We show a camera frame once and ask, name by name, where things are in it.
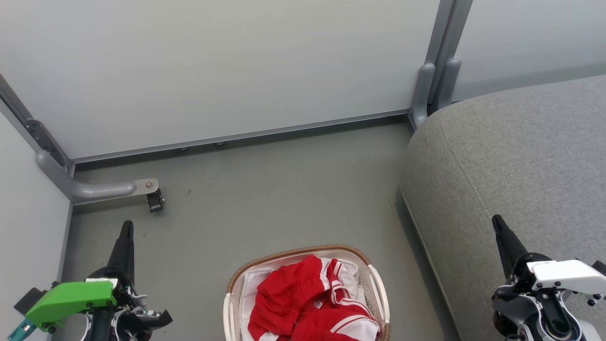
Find red cloth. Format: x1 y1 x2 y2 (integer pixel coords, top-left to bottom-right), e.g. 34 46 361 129
248 255 330 341

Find grey partition post with brackets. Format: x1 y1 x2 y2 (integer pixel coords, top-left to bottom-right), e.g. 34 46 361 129
0 73 74 167

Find white basket with woven rim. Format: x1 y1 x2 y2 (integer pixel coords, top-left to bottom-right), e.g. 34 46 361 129
223 244 392 341

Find grey tubular partition foot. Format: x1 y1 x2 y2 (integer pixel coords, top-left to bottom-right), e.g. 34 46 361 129
36 150 160 205

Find grey double partition post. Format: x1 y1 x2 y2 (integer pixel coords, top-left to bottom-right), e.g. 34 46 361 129
409 0 474 129

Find red and white striped garment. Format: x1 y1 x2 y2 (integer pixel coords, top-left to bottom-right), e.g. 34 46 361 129
291 259 382 341

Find grey partition bottom rail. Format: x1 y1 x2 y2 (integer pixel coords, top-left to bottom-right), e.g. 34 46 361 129
71 109 410 164

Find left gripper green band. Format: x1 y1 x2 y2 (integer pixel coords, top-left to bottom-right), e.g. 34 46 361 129
26 220 143 332

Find black caster wheel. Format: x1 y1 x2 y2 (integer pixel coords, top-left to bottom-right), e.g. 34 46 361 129
147 188 165 213

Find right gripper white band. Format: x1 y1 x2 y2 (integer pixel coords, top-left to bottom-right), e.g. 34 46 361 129
491 215 606 297

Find grey fabric sofa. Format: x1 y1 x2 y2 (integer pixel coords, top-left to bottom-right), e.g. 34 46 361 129
400 75 606 341

